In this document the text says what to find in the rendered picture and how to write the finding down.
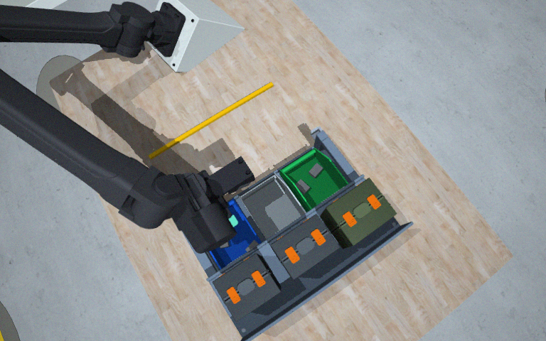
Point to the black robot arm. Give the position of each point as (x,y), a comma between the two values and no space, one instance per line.
(110,173)

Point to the dark grey case with orange latches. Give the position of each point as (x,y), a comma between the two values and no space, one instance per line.
(305,246)
(247,286)

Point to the blue bin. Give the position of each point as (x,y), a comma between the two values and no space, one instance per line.
(238,244)

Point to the grey open bin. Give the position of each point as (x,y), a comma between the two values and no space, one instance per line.
(272,205)

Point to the yellow long thin bar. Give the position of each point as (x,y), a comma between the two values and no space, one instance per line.
(210,120)

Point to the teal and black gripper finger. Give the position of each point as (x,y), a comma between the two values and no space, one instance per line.
(233,221)

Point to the green open bin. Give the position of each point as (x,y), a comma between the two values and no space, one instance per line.
(327,182)

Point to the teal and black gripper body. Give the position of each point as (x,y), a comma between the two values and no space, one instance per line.
(226,210)

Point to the olive green case with orange latches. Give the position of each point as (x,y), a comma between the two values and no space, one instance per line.
(357,214)

